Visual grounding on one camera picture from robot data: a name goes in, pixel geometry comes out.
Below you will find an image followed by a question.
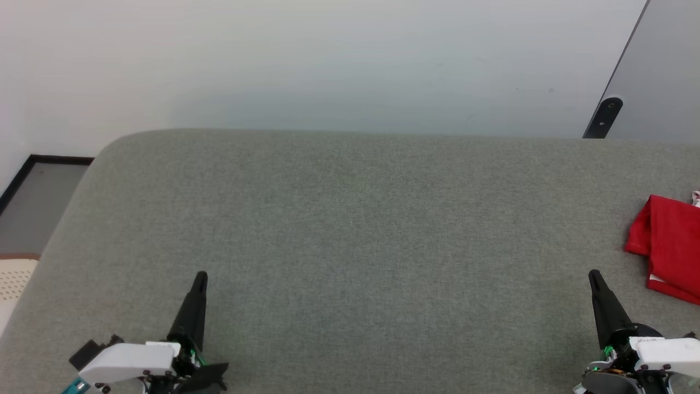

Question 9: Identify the beige perforated laundry basket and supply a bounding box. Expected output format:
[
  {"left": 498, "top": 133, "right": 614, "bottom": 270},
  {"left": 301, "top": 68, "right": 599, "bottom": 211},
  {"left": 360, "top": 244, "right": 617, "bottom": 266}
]
[{"left": 0, "top": 256, "right": 40, "bottom": 329}]

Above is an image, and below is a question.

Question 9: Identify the black baseboard strip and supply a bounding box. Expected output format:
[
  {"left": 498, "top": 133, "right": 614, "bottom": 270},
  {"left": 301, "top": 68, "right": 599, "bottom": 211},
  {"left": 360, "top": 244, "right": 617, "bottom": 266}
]
[{"left": 0, "top": 155, "right": 95, "bottom": 215}]

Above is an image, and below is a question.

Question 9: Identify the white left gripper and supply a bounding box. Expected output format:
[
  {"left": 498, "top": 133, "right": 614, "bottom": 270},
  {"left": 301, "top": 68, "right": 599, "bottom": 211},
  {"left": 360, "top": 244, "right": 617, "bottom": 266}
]
[{"left": 79, "top": 271, "right": 229, "bottom": 394}]

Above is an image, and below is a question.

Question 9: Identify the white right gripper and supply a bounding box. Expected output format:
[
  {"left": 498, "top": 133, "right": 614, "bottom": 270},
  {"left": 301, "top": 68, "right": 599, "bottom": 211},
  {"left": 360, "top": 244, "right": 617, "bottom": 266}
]
[{"left": 574, "top": 269, "right": 700, "bottom": 394}]

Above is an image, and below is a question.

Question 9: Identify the red and white basketball jersey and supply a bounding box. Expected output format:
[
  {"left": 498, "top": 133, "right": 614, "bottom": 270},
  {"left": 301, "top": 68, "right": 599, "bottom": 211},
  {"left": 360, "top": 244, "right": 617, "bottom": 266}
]
[{"left": 625, "top": 190, "right": 700, "bottom": 305}]

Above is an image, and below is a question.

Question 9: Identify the grey door panel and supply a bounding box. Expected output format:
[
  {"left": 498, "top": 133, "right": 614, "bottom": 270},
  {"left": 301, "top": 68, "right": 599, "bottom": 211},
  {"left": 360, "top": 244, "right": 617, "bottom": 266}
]
[{"left": 606, "top": 0, "right": 700, "bottom": 144}]

